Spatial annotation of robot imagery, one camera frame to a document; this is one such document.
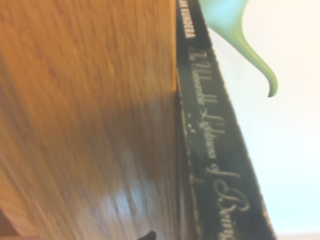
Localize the black paperback novel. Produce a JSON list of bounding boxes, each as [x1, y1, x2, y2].
[[174, 0, 279, 240]]

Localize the wooden oak bookshelf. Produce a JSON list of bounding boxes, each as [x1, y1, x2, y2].
[[0, 0, 181, 240]]

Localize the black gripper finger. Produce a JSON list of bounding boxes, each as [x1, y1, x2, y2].
[[135, 230, 158, 240]]

